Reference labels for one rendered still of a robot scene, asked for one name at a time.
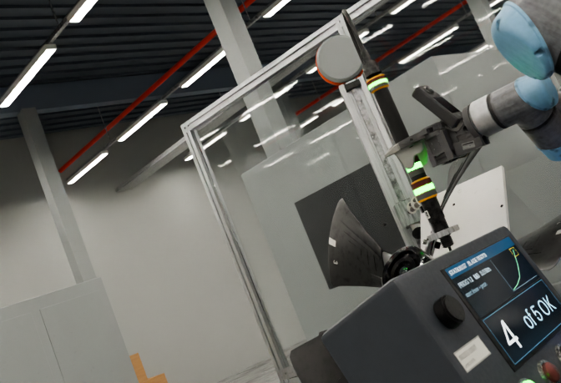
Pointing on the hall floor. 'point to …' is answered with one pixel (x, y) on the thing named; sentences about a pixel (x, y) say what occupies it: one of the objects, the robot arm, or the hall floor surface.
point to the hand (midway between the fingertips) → (394, 149)
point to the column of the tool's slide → (377, 153)
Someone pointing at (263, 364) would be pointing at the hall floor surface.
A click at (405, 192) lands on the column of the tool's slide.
